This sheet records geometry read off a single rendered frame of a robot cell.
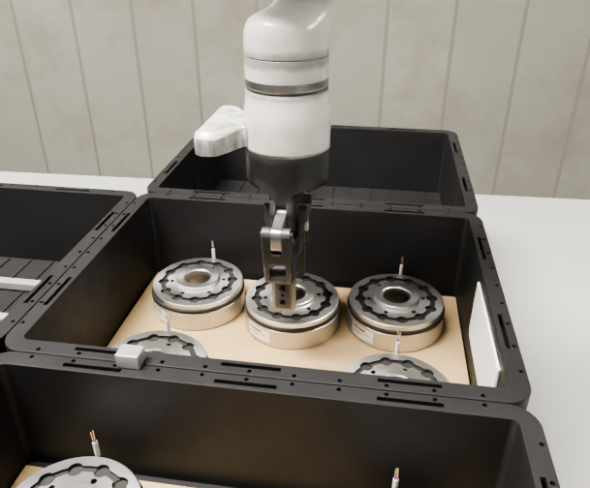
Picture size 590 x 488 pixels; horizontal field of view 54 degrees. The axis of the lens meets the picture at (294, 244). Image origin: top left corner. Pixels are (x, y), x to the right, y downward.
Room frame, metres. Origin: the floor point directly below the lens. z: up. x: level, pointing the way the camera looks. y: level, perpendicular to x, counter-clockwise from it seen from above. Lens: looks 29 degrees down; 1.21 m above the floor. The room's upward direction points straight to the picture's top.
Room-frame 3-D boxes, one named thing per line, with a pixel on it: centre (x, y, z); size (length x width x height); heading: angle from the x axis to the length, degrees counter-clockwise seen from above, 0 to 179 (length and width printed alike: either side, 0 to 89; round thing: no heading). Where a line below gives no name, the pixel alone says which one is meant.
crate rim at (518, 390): (0.47, 0.01, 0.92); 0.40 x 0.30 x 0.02; 81
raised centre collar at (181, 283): (0.55, 0.11, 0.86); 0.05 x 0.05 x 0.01
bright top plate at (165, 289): (0.55, 0.11, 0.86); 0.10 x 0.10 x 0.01
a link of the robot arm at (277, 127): (0.49, 0.02, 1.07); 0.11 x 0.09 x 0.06; 81
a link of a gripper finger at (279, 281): (0.44, 0.01, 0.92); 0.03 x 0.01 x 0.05; 171
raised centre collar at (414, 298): (0.51, -0.11, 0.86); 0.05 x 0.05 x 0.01
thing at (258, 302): (0.52, 0.00, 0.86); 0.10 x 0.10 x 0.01
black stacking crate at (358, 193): (0.76, -0.03, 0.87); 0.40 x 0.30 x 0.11; 81
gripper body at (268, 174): (0.49, 0.01, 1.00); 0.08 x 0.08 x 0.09
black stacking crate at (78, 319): (0.47, 0.01, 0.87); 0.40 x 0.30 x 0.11; 81
